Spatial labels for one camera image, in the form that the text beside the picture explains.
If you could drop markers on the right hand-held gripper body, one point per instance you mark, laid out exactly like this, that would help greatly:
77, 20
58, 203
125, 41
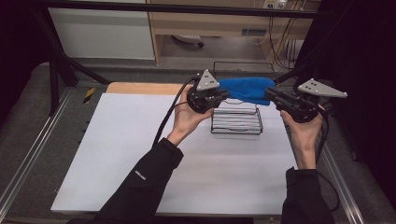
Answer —
306, 99

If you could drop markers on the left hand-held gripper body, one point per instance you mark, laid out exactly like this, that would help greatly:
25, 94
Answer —
204, 95

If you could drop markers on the blue towel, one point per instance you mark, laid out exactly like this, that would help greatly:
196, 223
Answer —
247, 88

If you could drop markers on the person's left hand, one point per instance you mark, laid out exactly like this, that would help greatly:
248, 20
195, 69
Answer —
185, 119

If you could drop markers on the person's right hand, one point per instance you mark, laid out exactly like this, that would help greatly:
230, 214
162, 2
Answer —
303, 133

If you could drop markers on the chair base with caster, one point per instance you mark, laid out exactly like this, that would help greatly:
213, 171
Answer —
190, 39

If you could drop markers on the wooden table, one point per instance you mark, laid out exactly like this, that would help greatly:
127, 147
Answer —
146, 88

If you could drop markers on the wooden desk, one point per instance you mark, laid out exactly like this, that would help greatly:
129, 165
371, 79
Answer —
218, 23

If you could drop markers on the black curtain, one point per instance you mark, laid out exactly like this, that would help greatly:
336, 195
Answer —
17, 46
367, 62

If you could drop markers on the white board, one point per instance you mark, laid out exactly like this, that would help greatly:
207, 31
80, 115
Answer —
218, 174

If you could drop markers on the white power strip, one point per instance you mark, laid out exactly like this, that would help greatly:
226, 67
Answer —
274, 3

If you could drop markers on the black metal crossbar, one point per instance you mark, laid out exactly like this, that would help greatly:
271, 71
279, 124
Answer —
174, 8

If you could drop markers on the yellow black tape strip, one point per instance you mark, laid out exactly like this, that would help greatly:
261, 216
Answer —
89, 95

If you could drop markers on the white cabinet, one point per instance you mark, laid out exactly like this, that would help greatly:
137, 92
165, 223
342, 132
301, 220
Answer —
102, 34

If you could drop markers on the aluminium rail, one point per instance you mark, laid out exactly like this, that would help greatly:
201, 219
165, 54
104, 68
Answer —
342, 180
31, 151

